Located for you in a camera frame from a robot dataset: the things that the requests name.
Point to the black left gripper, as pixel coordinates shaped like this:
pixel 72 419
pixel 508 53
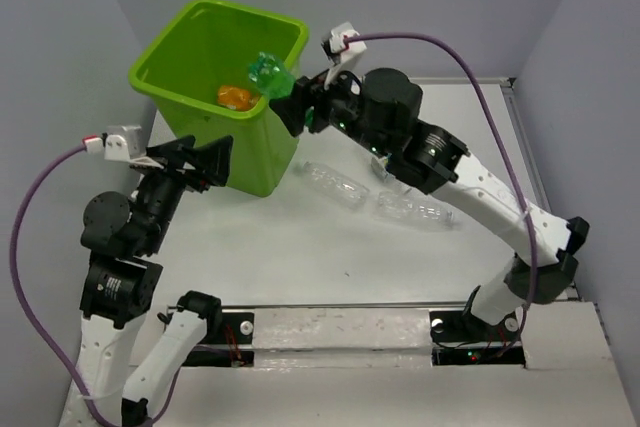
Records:
pixel 214 159

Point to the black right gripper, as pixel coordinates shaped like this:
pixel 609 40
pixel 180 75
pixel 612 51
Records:
pixel 306 92

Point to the green plastic bottle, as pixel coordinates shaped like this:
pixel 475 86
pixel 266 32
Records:
pixel 271 77

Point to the small orange juice bottle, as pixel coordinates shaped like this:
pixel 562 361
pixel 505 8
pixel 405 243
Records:
pixel 236 98

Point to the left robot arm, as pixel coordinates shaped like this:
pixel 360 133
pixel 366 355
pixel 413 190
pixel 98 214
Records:
pixel 121 232

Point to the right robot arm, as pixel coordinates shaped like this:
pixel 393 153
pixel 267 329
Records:
pixel 381 114

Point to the green plastic bin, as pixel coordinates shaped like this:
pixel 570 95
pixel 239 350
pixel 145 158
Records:
pixel 210 44

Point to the clear crushed bottle near bin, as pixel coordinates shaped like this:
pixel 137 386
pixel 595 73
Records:
pixel 333 184

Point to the clear bottle green white label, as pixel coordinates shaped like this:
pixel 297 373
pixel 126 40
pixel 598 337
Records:
pixel 379 168

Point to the clear crushed bottle centre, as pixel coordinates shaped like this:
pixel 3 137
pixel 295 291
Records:
pixel 415 212

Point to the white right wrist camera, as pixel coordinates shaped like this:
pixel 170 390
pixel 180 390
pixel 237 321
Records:
pixel 341 49

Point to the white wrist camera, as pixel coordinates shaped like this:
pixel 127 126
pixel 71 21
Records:
pixel 120 143
pixel 341 49

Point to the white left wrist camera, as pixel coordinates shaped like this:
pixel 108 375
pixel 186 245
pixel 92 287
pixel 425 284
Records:
pixel 120 143

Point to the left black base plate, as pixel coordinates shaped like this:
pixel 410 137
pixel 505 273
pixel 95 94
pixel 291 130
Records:
pixel 231 346

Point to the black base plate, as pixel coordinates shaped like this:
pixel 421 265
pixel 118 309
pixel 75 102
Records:
pixel 231 346
pixel 456 344

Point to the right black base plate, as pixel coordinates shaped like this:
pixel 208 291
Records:
pixel 456 344

